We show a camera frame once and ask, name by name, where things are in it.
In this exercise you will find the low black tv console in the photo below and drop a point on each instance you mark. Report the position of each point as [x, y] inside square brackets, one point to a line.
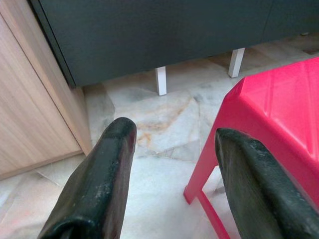
[149, 37]

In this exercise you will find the light wooden cabinet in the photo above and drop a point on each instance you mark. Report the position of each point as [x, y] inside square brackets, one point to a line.
[30, 112]

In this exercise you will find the red plastic stool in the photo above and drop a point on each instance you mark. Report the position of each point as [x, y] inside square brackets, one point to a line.
[274, 104]

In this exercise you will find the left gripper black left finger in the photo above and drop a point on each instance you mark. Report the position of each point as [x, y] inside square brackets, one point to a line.
[102, 179]

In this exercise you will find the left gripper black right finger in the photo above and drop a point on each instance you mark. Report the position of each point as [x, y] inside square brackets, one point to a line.
[259, 194]

